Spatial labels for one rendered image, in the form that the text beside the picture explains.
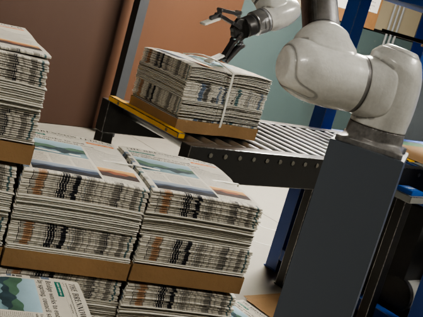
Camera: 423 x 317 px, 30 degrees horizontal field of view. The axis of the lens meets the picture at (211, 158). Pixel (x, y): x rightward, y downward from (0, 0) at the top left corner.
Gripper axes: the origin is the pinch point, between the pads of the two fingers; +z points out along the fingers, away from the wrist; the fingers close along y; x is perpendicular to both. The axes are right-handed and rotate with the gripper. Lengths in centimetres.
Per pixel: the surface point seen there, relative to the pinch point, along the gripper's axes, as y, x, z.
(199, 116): 18.4, -13.3, 15.9
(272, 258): 147, 45, -56
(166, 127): 17.3, -13.5, 29.2
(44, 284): 3, -78, 103
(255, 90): 18.0, -12.8, -9.2
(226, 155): 28.0, -27.2, 16.4
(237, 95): 17.2, -12.9, -1.2
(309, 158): 45, -26, -20
